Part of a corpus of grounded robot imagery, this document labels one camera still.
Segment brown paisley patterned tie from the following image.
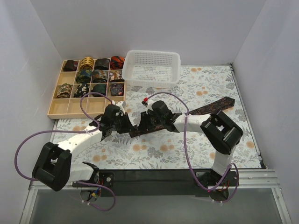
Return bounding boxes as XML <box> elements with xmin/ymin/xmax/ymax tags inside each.
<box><xmin>129</xmin><ymin>97</ymin><xmax>235</xmax><ymax>138</ymax></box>

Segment white plastic mesh basket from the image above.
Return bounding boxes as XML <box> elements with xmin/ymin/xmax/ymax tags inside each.
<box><xmin>122</xmin><ymin>50</ymin><xmax>181</xmax><ymax>89</ymax></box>

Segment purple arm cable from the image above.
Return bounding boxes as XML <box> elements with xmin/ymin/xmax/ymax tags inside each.
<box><xmin>14</xmin><ymin>92</ymin><xmax>117</xmax><ymax>212</ymax></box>
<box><xmin>146</xmin><ymin>92</ymin><xmax>239</xmax><ymax>203</ymax></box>

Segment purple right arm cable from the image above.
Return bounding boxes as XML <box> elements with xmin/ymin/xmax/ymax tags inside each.
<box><xmin>146</xmin><ymin>92</ymin><xmax>239</xmax><ymax>203</ymax></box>

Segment rolled orange black tie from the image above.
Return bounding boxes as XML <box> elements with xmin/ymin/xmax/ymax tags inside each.
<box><xmin>110</xmin><ymin>56</ymin><xmax>125</xmax><ymax>70</ymax></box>

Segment rolled dark maroon tie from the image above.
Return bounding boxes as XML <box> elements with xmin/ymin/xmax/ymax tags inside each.
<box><xmin>63</xmin><ymin>60</ymin><xmax>78</xmax><ymax>72</ymax></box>

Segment rolled navy paisley rose tie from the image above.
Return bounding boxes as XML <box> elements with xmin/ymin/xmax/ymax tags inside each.
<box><xmin>110</xmin><ymin>83</ymin><xmax>124</xmax><ymax>97</ymax></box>

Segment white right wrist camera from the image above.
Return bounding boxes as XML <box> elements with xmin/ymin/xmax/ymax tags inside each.
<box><xmin>142</xmin><ymin>98</ymin><xmax>155</xmax><ymax>111</ymax></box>

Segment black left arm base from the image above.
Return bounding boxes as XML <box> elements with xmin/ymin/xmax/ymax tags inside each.
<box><xmin>71</xmin><ymin>172</ymin><xmax>114</xmax><ymax>202</ymax></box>

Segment rolled green camouflage floral tie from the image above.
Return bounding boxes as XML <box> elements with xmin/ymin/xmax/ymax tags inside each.
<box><xmin>56</xmin><ymin>83</ymin><xmax>72</xmax><ymax>98</ymax></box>

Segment rolled pink floral dark tie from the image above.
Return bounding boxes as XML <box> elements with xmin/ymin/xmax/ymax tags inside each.
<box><xmin>109</xmin><ymin>70</ymin><xmax>124</xmax><ymax>83</ymax></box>

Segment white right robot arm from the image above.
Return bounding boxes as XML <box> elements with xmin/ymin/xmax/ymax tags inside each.
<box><xmin>138</xmin><ymin>98</ymin><xmax>243</xmax><ymax>186</ymax></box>

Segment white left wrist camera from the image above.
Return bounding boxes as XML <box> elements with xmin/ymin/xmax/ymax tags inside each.
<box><xmin>113</xmin><ymin>100</ymin><xmax>127</xmax><ymax>110</ymax></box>

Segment aluminium frame rail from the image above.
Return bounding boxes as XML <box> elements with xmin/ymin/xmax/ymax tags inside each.
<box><xmin>21</xmin><ymin>169</ymin><xmax>291</xmax><ymax>224</ymax></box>

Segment rolled dark green tie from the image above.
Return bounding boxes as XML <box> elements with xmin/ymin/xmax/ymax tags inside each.
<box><xmin>91</xmin><ymin>84</ymin><xmax>107</xmax><ymax>97</ymax></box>

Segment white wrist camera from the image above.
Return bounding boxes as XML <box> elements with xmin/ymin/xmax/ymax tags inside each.
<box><xmin>142</xmin><ymin>98</ymin><xmax>155</xmax><ymax>111</ymax></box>
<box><xmin>113</xmin><ymin>100</ymin><xmax>127</xmax><ymax>110</ymax></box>

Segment wooden compartment tray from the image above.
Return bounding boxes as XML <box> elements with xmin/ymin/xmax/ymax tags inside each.
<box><xmin>48</xmin><ymin>58</ymin><xmax>126</xmax><ymax>119</ymax></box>

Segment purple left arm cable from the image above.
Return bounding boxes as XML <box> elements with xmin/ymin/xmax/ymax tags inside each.
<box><xmin>14</xmin><ymin>92</ymin><xmax>117</xmax><ymax>212</ymax></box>

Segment rolled dark grey tie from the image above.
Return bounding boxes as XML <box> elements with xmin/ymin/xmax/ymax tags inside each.
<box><xmin>94</xmin><ymin>58</ymin><xmax>110</xmax><ymax>70</ymax></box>

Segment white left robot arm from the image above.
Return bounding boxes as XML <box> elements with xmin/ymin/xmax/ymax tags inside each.
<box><xmin>32</xmin><ymin>101</ymin><xmax>135</xmax><ymax>191</ymax></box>

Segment rolled black white floral tie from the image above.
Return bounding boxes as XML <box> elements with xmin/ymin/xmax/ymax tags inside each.
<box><xmin>74</xmin><ymin>84</ymin><xmax>89</xmax><ymax>98</ymax></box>

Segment rolled navy yellow leaf tie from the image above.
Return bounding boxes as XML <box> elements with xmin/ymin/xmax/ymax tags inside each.
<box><xmin>76</xmin><ymin>69</ymin><xmax>93</xmax><ymax>84</ymax></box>

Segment rolled yellow black tie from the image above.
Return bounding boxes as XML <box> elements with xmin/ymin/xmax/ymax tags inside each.
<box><xmin>79</xmin><ymin>57</ymin><xmax>94</xmax><ymax>70</ymax></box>

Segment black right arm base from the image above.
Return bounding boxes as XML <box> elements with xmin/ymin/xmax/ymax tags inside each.
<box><xmin>195</xmin><ymin>170</ymin><xmax>239</xmax><ymax>202</ymax></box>

